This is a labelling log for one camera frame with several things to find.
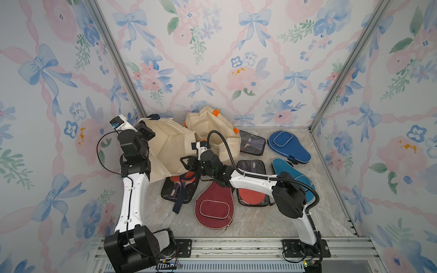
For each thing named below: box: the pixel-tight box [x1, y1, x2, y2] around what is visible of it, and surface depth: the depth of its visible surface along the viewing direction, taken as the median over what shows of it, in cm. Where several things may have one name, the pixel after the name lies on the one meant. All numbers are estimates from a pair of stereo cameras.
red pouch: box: [194, 180, 235, 230], surface depth 83 cm
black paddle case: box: [239, 129, 267, 156], surface depth 112 cm
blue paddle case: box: [268, 130, 312, 165], surface depth 109 cm
